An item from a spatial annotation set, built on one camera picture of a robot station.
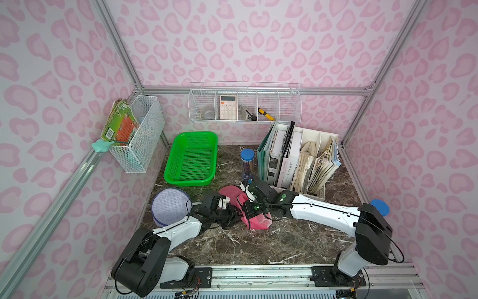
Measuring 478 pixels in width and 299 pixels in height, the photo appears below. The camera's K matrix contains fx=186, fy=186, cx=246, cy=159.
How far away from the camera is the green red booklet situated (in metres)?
0.68

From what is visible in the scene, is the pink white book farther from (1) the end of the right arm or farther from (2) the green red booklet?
(2) the green red booklet

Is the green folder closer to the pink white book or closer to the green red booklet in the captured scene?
the pink white book

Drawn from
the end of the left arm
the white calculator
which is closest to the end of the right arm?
the end of the left arm
